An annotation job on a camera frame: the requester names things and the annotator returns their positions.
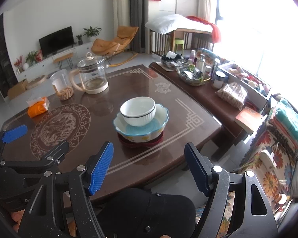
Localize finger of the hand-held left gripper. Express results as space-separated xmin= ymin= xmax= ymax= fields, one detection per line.
xmin=0 ymin=125 xmax=28 ymax=158
xmin=0 ymin=140 xmax=70 ymax=174

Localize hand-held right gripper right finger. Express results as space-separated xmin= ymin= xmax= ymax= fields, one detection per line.
xmin=184 ymin=142 xmax=279 ymax=238

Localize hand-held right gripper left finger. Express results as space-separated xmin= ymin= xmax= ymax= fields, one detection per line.
xmin=18 ymin=141 xmax=114 ymax=238

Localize blue scalloped bowl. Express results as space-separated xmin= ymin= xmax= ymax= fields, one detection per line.
xmin=113 ymin=103 xmax=169 ymax=143

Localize small white plate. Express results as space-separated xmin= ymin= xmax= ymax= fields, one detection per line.
xmin=120 ymin=97 xmax=156 ymax=118

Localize person's left hand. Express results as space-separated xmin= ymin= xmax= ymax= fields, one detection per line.
xmin=11 ymin=209 xmax=24 ymax=232

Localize orange tissue pack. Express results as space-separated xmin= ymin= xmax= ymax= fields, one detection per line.
xmin=27 ymin=97 xmax=50 ymax=118

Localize cardboard box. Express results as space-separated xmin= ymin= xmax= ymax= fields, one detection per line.
xmin=7 ymin=79 xmax=29 ymax=100

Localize beige round floor cushion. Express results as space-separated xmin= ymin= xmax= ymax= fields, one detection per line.
xmin=26 ymin=76 xmax=46 ymax=90

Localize clear plastic biscuit jar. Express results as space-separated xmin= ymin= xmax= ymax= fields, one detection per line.
xmin=50 ymin=69 xmax=75 ymax=101

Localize brown side table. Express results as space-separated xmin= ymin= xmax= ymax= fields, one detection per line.
xmin=149 ymin=62 xmax=251 ymax=161

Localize red flowers in vase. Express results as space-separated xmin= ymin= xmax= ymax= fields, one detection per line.
xmin=14 ymin=55 xmax=24 ymax=73

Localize floral sofa blanket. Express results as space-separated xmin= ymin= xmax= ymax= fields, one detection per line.
xmin=219 ymin=94 xmax=298 ymax=238

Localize orange book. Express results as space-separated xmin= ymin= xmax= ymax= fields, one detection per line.
xmin=235 ymin=106 xmax=262 ymax=132

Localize white television cabinet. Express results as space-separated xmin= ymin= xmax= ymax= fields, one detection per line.
xmin=15 ymin=42 xmax=100 ymax=80

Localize bushy green potted plant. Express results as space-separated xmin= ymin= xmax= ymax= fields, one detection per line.
xmin=25 ymin=51 xmax=39 ymax=63

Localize clear bag of snacks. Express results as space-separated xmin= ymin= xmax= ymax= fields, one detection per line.
xmin=216 ymin=82 xmax=247 ymax=109

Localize orange-topped bench stool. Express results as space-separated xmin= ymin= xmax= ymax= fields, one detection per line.
xmin=53 ymin=53 xmax=74 ymax=70

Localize white jar with dark lid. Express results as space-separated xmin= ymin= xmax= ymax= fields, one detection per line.
xmin=212 ymin=71 xmax=226 ymax=90

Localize green glass bowl of things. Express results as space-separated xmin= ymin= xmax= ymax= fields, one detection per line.
xmin=177 ymin=66 xmax=211 ymax=86

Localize black television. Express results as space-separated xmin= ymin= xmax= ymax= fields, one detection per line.
xmin=39 ymin=26 xmax=74 ymax=56

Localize teal folded blanket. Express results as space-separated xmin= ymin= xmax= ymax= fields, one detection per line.
xmin=269 ymin=98 xmax=298 ymax=149

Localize white pump bottle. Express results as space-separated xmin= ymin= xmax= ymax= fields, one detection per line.
xmin=197 ymin=54 xmax=205 ymax=72

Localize white storage box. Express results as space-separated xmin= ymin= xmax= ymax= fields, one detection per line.
xmin=219 ymin=61 xmax=272 ymax=107

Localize clear tray of small things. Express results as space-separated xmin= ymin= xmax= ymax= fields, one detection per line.
xmin=160 ymin=52 xmax=187 ymax=71

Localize green plastic stool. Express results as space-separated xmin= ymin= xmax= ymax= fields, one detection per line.
xmin=174 ymin=38 xmax=185 ymax=53

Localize orange rocking chair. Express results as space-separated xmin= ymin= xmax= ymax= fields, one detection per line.
xmin=91 ymin=25 xmax=139 ymax=66

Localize large green potted plant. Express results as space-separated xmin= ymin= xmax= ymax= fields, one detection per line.
xmin=83 ymin=26 xmax=102 ymax=42

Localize wooden cot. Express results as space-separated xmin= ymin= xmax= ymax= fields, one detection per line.
xmin=150 ymin=28 xmax=214 ymax=55

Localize red cloth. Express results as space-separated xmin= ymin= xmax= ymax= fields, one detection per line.
xmin=186 ymin=15 xmax=221 ymax=44

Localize white pillow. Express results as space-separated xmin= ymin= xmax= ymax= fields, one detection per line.
xmin=144 ymin=14 xmax=189 ymax=35

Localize large window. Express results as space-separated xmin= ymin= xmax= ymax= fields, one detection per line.
xmin=215 ymin=0 xmax=298 ymax=100

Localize grey curtain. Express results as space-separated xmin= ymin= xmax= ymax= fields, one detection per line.
xmin=124 ymin=0 xmax=149 ymax=54

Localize covered standing air conditioner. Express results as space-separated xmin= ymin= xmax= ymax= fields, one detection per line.
xmin=112 ymin=0 xmax=131 ymax=30

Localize white curtain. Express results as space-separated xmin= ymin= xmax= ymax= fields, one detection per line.
xmin=197 ymin=0 xmax=218 ymax=23

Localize black wall cabinet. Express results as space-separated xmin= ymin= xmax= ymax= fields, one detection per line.
xmin=0 ymin=13 xmax=19 ymax=97

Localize glass kettle with cream handle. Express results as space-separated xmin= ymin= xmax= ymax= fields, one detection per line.
xmin=70 ymin=52 xmax=109 ymax=95

